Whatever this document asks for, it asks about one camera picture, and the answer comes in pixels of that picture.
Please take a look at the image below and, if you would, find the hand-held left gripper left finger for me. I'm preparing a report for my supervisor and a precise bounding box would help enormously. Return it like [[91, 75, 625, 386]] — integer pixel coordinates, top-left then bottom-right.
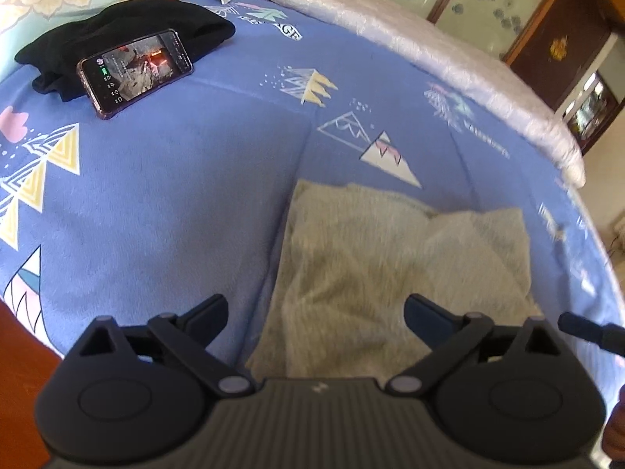
[[73, 294, 255, 397]]

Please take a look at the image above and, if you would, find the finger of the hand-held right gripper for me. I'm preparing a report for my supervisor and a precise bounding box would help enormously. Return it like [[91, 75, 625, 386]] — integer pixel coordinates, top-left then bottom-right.
[[557, 311, 625, 356]]

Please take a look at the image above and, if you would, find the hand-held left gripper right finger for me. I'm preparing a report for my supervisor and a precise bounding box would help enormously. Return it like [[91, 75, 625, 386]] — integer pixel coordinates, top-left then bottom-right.
[[386, 294, 563, 397]]

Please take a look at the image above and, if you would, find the beige towel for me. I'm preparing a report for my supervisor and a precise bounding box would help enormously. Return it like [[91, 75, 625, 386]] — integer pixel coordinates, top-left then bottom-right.
[[244, 179, 544, 382]]

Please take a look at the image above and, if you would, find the blue printed bed sheet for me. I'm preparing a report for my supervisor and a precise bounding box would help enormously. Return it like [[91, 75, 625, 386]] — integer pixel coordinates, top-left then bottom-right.
[[0, 0, 625, 369]]

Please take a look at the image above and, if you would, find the smartphone in clear case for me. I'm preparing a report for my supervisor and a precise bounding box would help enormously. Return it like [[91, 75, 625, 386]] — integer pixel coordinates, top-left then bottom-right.
[[77, 29, 195, 121]]

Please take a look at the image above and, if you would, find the white quilt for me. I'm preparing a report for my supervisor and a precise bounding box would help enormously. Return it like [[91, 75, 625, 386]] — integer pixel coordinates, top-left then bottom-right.
[[227, 0, 587, 189]]

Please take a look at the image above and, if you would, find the dark wooden door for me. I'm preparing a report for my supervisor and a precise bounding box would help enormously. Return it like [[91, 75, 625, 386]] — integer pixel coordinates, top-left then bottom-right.
[[503, 0, 625, 113]]

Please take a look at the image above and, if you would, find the black folded garment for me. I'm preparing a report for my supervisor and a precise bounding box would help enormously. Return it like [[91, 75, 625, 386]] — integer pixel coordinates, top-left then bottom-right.
[[14, 0, 236, 104]]

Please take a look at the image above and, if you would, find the glass door wardrobe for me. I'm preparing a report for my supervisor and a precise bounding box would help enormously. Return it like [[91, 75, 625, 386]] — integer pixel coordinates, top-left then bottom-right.
[[349, 0, 574, 66]]

